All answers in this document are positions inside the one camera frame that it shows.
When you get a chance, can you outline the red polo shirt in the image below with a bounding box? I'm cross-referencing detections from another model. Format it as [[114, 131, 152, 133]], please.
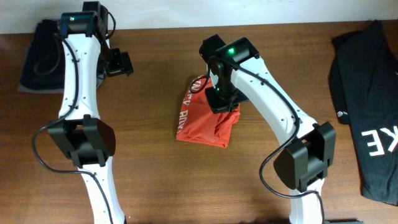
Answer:
[[176, 77, 240, 148]]

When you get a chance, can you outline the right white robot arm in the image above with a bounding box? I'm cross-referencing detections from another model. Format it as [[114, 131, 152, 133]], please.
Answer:
[[199, 35, 336, 223]]

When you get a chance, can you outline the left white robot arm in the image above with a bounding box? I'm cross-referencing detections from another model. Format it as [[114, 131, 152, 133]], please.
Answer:
[[47, 9, 133, 223]]

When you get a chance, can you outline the folded grey garment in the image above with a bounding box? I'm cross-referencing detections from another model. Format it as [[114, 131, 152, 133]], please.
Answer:
[[17, 74, 105, 95]]

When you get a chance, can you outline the folded navy blue garment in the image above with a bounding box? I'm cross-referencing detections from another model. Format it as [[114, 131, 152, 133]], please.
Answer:
[[21, 19, 65, 77]]

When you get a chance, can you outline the black printed t-shirt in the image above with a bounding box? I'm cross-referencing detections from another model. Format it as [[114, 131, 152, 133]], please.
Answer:
[[329, 21, 397, 206]]

